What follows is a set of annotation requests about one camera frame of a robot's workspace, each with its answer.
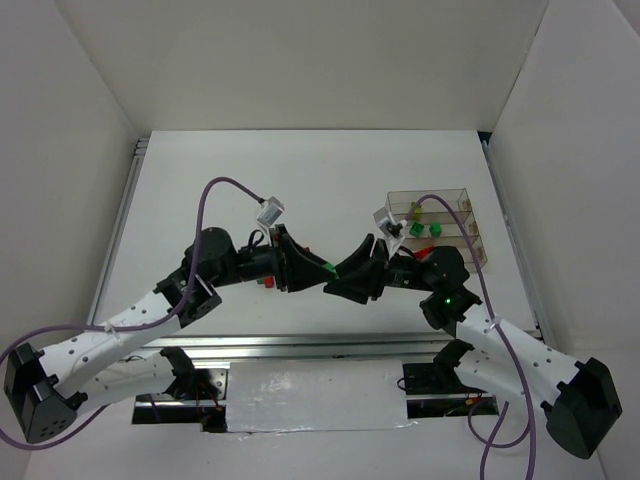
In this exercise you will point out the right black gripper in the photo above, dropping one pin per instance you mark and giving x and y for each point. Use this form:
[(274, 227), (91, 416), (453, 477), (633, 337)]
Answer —
[(379, 267)]

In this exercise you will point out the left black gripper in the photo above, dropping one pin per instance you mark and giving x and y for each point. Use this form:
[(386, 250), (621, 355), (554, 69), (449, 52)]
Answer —
[(282, 258)]

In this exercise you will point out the small green lego brick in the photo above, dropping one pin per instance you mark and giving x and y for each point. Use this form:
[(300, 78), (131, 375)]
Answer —
[(331, 268)]

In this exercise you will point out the green square lego brick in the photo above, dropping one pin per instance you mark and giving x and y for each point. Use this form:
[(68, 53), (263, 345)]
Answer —
[(417, 229)]

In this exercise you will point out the dark green square lego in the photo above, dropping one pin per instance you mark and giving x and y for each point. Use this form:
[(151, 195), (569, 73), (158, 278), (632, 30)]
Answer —
[(435, 229)]

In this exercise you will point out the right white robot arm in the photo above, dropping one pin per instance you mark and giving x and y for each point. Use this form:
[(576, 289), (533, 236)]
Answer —
[(578, 399)]

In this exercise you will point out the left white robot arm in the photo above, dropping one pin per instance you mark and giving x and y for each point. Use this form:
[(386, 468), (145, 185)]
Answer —
[(49, 388)]

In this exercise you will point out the small yellow-green lego brick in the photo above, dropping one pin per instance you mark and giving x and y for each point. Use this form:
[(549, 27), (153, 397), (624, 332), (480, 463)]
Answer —
[(414, 212)]

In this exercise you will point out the clear compartment container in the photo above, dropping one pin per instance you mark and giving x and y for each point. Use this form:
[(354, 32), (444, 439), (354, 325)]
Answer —
[(398, 203)]

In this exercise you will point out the white tape cover plate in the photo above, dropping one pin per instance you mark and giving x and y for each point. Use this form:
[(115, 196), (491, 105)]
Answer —
[(303, 396)]

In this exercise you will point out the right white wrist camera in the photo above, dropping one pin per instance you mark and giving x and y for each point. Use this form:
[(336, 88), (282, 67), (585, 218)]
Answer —
[(391, 229)]

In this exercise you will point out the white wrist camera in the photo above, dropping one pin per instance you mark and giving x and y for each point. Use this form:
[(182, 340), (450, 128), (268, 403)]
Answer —
[(391, 229), (271, 210)]

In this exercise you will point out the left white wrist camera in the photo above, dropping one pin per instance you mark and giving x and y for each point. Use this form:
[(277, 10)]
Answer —
[(271, 210)]

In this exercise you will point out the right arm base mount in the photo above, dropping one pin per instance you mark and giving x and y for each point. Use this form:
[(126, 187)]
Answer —
[(435, 391)]

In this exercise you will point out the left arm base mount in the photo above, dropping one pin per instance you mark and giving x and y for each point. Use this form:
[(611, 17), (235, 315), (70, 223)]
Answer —
[(195, 396)]

